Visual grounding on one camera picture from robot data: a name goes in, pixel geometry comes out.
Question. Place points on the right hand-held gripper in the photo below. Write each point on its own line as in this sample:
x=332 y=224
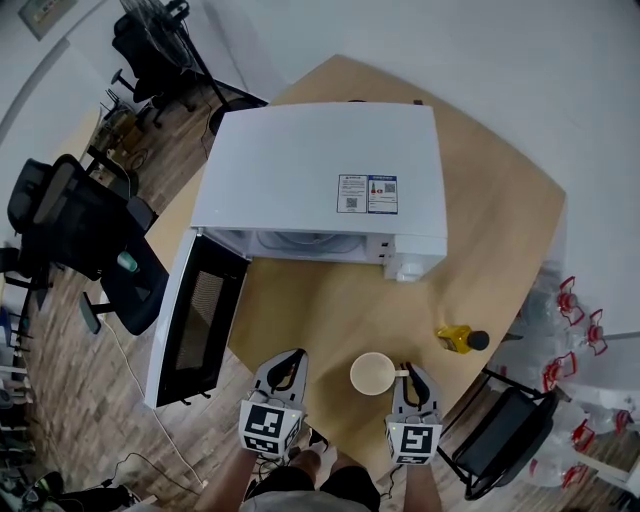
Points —
x=415 y=440

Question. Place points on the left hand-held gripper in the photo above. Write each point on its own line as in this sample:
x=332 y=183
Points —
x=265 y=425

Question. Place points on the cream ceramic mug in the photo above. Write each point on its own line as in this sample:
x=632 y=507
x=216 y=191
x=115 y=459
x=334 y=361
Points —
x=371 y=375

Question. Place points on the white microwave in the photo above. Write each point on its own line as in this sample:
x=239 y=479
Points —
x=310 y=165

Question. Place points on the person's left forearm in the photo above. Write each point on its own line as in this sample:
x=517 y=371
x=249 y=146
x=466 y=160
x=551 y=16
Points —
x=230 y=482

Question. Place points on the person's right forearm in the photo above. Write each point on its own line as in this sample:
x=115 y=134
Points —
x=422 y=490

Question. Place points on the yellow oil bottle black cap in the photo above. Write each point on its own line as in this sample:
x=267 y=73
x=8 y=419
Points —
x=457 y=339

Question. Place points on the person's left leg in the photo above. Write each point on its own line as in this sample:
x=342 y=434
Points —
x=306 y=462

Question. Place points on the wooden table white legs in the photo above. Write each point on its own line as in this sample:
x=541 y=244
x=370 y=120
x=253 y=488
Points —
x=320 y=305

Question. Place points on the black folding chair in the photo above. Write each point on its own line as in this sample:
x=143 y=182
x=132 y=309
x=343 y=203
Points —
x=505 y=440

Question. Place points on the person's black shorts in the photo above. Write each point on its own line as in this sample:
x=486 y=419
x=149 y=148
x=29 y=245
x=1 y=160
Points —
x=350 y=485

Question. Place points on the person's grey shirt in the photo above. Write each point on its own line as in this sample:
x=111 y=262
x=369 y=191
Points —
x=295 y=504

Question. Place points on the group of red-capped water jugs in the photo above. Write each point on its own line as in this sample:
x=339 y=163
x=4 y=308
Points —
x=575 y=400

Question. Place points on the black mesh headrest office chair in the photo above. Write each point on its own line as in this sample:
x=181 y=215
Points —
x=75 y=220

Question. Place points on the small black chair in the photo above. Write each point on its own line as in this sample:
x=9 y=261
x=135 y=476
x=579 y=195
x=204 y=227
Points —
x=20 y=270

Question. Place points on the black standing floor fan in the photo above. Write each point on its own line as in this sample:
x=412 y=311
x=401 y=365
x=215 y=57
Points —
x=200 y=65

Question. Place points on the black padded office chair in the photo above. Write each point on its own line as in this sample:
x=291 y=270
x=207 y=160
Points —
x=145 y=55

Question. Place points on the grey wall electrical panel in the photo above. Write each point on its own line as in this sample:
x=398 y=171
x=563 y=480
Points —
x=47 y=15

